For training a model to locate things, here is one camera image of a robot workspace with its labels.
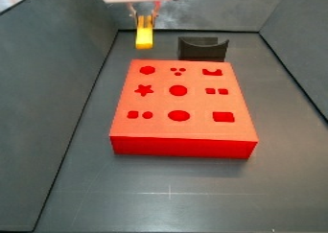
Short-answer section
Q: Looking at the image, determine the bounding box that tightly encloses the yellow two-prong peg object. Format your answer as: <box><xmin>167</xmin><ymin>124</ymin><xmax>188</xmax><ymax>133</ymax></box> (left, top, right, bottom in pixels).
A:
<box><xmin>135</xmin><ymin>15</ymin><xmax>154</xmax><ymax>49</ymax></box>

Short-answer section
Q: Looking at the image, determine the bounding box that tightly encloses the black curved fixture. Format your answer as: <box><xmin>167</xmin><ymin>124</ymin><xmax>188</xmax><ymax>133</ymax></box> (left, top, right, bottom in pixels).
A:
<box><xmin>178</xmin><ymin>36</ymin><xmax>229</xmax><ymax>62</ymax></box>

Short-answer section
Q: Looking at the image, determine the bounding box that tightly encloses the red foam shape board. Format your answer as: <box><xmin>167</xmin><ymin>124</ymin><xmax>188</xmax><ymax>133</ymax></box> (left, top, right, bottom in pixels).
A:
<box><xmin>108</xmin><ymin>59</ymin><xmax>258</xmax><ymax>159</ymax></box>

